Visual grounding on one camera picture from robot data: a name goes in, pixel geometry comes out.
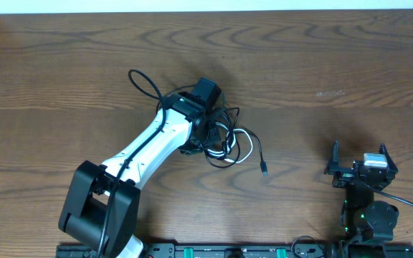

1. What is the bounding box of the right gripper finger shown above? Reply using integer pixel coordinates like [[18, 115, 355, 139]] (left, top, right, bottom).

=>
[[379, 143, 398, 179], [324, 140, 340, 175]]

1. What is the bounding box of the white USB cable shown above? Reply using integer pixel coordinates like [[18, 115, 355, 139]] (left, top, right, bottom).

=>
[[206, 121, 255, 164]]

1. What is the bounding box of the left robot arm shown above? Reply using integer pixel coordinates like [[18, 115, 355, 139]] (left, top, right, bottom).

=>
[[58, 78, 222, 257]]

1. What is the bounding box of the left camera cable black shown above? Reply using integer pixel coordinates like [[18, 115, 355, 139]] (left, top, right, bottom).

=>
[[97, 69, 166, 258]]

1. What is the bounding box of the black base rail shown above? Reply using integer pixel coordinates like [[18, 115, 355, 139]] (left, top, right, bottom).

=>
[[54, 243, 413, 258]]

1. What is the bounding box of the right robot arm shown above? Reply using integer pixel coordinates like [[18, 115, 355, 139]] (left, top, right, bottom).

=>
[[324, 140, 399, 257]]

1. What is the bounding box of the black USB cable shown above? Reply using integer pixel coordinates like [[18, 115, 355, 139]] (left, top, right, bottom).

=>
[[156, 84, 269, 177]]

